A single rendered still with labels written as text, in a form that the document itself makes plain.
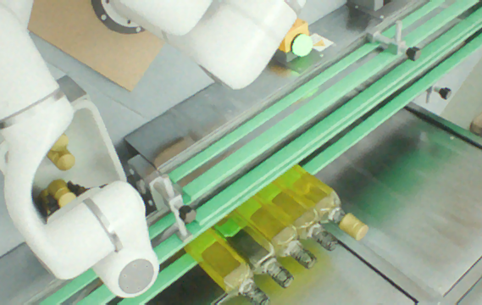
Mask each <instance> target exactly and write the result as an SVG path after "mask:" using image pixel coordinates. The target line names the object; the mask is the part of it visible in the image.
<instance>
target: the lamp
mask: <svg viewBox="0 0 482 305"><path fill-rule="evenodd" d="M312 46H313V42H312V40H311V38H309V36H306V35H305V34H303V33H298V34H296V35H295V36H294V37H293V40H292V42H291V51H292V52H293V53H295V54H298V55H300V56H303V55H306V54H307V53H309V52H310V51H311V49H312Z"/></svg>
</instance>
